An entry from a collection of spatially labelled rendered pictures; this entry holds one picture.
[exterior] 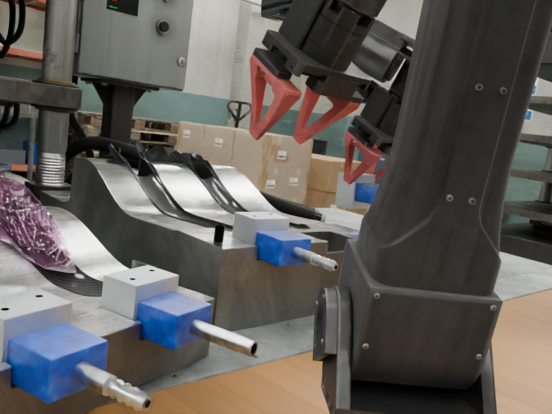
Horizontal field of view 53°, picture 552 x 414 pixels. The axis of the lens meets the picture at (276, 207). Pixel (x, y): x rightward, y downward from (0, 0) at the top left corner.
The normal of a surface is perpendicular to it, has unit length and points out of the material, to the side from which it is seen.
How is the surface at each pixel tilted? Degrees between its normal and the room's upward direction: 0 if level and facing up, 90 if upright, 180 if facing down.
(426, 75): 91
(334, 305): 50
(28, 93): 90
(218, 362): 0
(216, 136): 92
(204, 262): 90
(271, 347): 0
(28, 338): 0
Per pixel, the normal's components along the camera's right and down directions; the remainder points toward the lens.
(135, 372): 0.85, 0.18
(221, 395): 0.13, -0.98
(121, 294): -0.51, 0.06
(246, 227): -0.73, 0.00
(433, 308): 0.06, 0.32
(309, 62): 0.44, -0.76
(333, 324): 0.14, -0.37
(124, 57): 0.66, 0.19
